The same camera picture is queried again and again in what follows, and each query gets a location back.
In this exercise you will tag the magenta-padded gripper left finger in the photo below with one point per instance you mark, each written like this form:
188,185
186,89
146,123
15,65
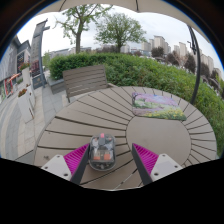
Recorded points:
75,160

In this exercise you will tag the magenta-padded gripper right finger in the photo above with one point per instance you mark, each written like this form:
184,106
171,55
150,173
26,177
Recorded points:
146,159

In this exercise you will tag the transparent computer mouse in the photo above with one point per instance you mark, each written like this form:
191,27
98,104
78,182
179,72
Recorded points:
102,151

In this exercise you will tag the flower landscape print mouse pad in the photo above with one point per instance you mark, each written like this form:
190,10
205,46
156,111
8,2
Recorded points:
156,106

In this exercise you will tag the white planter with flowers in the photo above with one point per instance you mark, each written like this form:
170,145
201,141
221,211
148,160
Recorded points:
25,75
26,105

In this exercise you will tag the brown slatted outdoor chair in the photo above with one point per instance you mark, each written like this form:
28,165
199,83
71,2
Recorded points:
85,80

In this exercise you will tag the green hedge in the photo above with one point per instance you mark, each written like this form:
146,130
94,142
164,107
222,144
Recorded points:
150,73

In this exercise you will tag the dark curved parasol pole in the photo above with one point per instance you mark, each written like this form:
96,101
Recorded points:
198,66

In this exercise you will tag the grey storefront building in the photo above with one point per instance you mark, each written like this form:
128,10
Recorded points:
13,66

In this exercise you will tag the tall grey sign pillar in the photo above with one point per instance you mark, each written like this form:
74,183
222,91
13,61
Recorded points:
36,53

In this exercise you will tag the distant high-rise buildings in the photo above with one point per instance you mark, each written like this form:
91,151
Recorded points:
159,41

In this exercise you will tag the thin-trunk green tree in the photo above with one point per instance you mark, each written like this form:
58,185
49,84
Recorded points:
78,30

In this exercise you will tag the broad-crowned green tree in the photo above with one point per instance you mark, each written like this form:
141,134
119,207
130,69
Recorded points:
120,30

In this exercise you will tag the beige parasol canopy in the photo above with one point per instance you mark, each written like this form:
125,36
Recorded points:
133,5

